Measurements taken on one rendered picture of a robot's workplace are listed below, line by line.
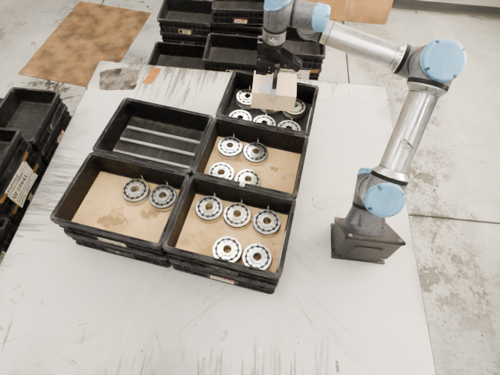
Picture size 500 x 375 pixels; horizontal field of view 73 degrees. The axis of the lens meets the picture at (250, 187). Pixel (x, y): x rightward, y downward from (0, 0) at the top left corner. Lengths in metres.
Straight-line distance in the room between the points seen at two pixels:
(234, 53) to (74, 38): 1.64
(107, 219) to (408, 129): 1.06
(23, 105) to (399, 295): 2.34
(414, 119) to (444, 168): 1.75
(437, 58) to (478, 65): 2.78
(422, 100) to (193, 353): 1.08
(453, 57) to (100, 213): 1.24
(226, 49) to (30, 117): 1.37
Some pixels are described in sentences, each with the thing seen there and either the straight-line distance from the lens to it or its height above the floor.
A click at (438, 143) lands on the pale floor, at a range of 2.99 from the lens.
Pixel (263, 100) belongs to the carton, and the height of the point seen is 1.09.
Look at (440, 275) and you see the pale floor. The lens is 2.41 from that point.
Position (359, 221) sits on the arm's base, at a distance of 1.28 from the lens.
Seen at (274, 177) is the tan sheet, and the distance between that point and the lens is 1.38.
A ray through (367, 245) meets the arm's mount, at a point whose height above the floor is 0.85.
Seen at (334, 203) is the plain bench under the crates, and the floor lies 0.70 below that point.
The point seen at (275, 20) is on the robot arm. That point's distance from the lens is 1.12.
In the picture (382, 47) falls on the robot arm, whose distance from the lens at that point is 1.24.
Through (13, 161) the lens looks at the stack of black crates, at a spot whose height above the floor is 0.53.
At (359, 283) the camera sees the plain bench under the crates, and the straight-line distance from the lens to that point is 1.41.
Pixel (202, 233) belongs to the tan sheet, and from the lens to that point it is 1.26.
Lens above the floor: 1.98
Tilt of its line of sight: 58 degrees down
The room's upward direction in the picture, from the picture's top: 4 degrees clockwise
